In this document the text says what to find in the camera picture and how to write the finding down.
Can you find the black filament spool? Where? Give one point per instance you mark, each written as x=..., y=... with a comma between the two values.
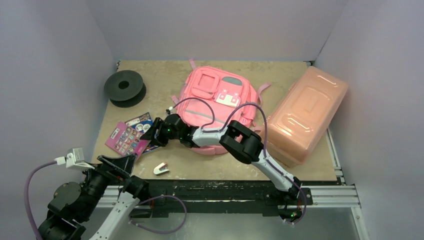
x=125, y=88

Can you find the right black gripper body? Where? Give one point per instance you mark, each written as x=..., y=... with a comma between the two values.
x=160, y=131

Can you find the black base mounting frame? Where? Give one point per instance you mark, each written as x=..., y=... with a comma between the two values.
x=221, y=197

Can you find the small white stapler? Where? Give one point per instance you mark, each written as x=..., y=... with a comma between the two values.
x=161, y=169

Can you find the pink translucent plastic box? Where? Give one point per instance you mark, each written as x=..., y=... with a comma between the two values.
x=296, y=125

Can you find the pink marker pen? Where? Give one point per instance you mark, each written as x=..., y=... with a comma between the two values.
x=115, y=139

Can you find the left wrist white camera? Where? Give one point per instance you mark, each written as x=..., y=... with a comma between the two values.
x=74, y=160

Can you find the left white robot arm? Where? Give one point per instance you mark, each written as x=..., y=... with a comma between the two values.
x=73, y=203

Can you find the pink student backpack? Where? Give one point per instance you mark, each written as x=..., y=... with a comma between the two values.
x=209, y=95

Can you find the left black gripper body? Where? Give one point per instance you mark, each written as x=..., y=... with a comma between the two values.
x=97, y=180

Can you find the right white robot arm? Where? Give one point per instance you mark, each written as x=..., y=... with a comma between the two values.
x=241, y=142

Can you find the aluminium rail frame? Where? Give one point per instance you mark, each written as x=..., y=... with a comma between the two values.
x=331, y=194

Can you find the blue book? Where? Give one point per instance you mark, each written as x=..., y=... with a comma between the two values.
x=135, y=128

